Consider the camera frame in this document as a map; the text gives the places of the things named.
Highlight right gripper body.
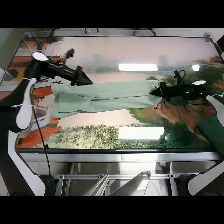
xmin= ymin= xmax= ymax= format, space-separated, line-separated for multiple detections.
xmin=148 ymin=82 xmax=172 ymax=100

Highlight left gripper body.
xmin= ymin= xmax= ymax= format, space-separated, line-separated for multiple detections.
xmin=70 ymin=65 xmax=94 ymax=87

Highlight pale green shirt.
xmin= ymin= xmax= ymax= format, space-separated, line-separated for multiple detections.
xmin=49 ymin=79 xmax=164 ymax=119

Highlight dark green garment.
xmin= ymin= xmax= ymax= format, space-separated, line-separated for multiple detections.
xmin=196 ymin=113 xmax=224 ymax=158

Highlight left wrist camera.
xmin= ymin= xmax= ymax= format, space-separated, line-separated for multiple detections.
xmin=64 ymin=48 xmax=76 ymax=61

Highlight black cable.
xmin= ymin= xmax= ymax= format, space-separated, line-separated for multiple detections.
xmin=29 ymin=89 xmax=54 ymax=181

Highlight silver frame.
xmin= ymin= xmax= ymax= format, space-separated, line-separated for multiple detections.
xmin=15 ymin=27 xmax=224 ymax=197

